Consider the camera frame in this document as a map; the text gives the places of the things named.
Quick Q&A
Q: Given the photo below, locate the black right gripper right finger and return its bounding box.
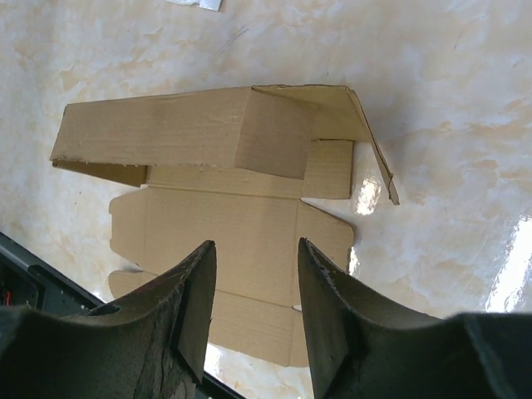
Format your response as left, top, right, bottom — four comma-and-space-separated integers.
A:
298, 239, 531, 398

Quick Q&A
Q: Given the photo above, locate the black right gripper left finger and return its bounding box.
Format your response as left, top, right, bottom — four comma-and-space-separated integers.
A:
0, 239, 218, 399

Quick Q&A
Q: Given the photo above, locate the brown cardboard box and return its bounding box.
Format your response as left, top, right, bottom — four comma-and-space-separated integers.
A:
51, 85, 399, 367

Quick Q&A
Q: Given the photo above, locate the small clear plastic bag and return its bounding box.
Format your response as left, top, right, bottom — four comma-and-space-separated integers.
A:
167, 0, 222, 12

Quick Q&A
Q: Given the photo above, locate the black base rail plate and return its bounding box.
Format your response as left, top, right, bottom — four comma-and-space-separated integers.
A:
0, 230, 246, 399

